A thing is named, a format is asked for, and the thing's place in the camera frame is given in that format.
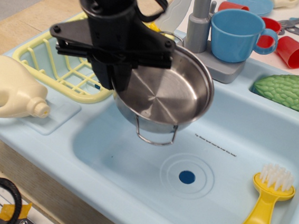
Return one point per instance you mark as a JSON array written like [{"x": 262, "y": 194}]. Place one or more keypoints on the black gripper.
[{"x": 122, "y": 40}]

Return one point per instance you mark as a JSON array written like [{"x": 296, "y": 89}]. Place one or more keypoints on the stainless steel pot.
[{"x": 166, "y": 101}]

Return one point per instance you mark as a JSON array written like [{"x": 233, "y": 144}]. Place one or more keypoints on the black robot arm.
[{"x": 146, "y": 10}]

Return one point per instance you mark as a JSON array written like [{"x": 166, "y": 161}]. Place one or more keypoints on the pale yellow drying rack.
[{"x": 69, "y": 75}]

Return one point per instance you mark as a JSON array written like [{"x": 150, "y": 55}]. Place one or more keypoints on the yellow item in rack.
[{"x": 153, "y": 27}]

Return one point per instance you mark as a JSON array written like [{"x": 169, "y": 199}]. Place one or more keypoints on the light blue toy sink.
[{"x": 204, "y": 177}]

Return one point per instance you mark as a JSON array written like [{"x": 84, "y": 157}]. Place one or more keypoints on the grey toy faucet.
[{"x": 196, "y": 40}]

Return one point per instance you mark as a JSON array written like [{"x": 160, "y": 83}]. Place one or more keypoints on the white plastic toy knife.
[{"x": 175, "y": 13}]

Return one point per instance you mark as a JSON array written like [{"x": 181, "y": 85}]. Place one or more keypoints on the cream plastic jug bottle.
[{"x": 20, "y": 94}]

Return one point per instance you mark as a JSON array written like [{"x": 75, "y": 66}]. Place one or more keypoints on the blue plastic cup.
[{"x": 235, "y": 34}]

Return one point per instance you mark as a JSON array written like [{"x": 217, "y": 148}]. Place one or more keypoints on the red cup at back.
[{"x": 229, "y": 5}]

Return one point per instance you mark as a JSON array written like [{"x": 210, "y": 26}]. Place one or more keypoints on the red cup behind blue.
[{"x": 265, "y": 40}]

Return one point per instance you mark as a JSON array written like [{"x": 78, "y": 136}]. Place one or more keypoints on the blue plastic plate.
[{"x": 258, "y": 7}]

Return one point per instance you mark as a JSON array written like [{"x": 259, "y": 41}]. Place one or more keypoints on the orange tape piece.
[{"x": 7, "y": 211}]

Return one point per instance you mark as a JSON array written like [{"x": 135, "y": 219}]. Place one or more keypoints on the cream toy item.
[{"x": 285, "y": 3}]

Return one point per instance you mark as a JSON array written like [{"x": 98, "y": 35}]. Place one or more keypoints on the red plastic cup lying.
[{"x": 288, "y": 51}]

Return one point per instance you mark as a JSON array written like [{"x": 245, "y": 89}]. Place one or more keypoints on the green bumpy toy gourd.
[{"x": 282, "y": 89}]

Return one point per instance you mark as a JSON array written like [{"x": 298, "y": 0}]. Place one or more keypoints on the yellow dish brush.
[{"x": 274, "y": 184}]

